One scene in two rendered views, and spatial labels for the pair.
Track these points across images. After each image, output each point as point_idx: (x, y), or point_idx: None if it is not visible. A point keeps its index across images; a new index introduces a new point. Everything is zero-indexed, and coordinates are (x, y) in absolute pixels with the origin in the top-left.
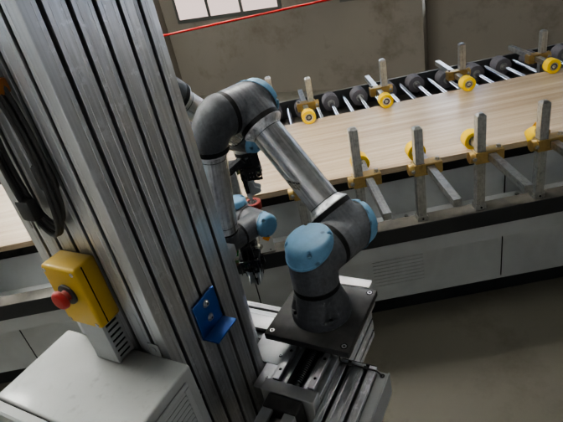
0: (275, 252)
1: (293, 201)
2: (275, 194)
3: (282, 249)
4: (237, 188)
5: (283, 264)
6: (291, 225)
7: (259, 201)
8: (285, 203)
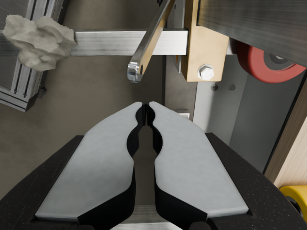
0: (166, 57)
1: (281, 125)
2: (294, 117)
3: (168, 72)
4: (281, 33)
5: (162, 60)
6: (255, 88)
7: (267, 79)
8: (288, 109)
